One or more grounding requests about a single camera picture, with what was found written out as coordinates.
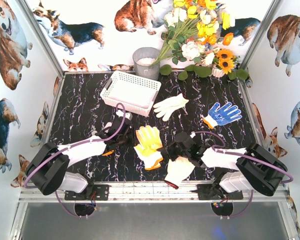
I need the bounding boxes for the yellow coated work glove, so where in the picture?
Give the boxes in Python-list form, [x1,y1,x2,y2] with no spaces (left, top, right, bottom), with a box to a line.
[134,125,163,161]

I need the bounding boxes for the white glove orange cuff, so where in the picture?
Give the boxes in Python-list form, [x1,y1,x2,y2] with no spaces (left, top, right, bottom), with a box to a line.
[142,152,163,171]

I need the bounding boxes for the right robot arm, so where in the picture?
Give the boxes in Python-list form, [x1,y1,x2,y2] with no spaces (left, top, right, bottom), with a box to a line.
[158,132,293,197]

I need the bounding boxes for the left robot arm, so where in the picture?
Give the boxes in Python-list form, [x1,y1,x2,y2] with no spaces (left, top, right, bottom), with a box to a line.
[24,110,134,196]

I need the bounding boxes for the white plastic storage basket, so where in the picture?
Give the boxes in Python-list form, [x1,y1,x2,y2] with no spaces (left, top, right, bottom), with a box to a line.
[100,70,162,117]

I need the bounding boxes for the white glove blue finger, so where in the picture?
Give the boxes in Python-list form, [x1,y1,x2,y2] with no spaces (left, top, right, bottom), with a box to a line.
[92,122,112,139]

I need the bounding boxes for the cream glove red cuff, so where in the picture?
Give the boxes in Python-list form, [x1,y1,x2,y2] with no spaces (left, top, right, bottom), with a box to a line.
[164,156,195,190]

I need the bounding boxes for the cream knit glove pair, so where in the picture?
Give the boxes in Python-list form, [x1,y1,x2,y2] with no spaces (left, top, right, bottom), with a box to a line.
[153,93,189,122]

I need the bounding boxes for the blue dotted work glove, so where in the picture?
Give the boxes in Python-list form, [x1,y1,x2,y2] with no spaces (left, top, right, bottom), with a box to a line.
[203,102,242,129]

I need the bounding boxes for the grey metal bucket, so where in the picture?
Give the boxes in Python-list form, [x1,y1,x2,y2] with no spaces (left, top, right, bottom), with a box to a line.
[132,47,160,81]

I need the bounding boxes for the small sunflower pot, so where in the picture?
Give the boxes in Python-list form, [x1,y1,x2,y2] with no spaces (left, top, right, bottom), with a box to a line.
[211,48,241,78]

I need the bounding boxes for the artificial flower bouquet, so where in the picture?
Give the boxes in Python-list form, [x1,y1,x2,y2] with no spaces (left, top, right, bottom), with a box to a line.
[152,0,236,65]

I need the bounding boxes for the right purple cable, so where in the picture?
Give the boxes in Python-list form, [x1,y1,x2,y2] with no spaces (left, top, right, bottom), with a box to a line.
[189,130,295,221]

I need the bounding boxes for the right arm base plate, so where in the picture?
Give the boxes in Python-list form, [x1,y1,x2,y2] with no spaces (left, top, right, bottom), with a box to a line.
[190,184,244,200]

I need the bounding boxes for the aluminium front rail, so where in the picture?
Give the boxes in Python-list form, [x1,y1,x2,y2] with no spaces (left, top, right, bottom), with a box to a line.
[18,180,289,203]

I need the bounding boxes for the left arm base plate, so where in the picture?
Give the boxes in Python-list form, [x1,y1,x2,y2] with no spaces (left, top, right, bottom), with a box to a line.
[64,183,110,201]

